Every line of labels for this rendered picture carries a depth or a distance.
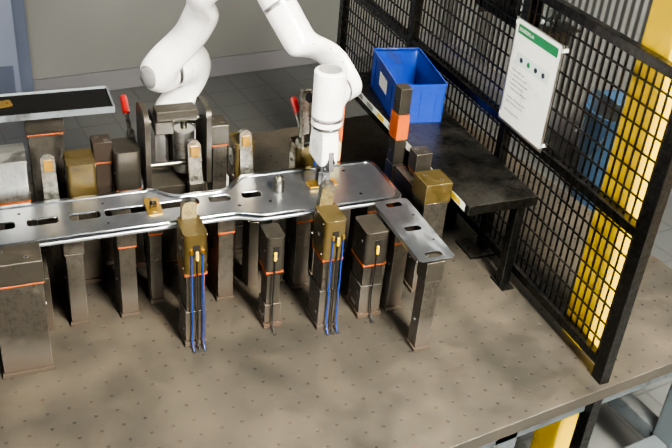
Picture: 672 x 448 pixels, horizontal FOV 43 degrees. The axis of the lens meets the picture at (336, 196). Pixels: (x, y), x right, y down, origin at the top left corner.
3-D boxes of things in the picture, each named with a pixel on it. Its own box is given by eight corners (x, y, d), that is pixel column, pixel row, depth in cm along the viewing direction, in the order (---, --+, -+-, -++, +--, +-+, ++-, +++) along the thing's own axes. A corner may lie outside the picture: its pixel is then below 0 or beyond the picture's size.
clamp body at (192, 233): (186, 356, 220) (185, 243, 202) (176, 327, 230) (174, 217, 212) (212, 351, 223) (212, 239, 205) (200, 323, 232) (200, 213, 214)
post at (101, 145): (101, 266, 249) (92, 143, 229) (99, 256, 253) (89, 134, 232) (119, 263, 251) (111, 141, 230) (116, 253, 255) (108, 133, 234)
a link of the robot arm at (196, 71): (146, 116, 272) (145, 47, 259) (190, 98, 285) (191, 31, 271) (172, 132, 266) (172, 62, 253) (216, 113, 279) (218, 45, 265)
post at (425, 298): (413, 352, 228) (427, 263, 213) (405, 340, 232) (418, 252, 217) (430, 349, 229) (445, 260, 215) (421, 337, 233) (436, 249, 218)
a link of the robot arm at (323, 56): (297, 3, 235) (351, 101, 237) (257, 16, 224) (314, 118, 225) (317, -13, 229) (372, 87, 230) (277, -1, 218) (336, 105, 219)
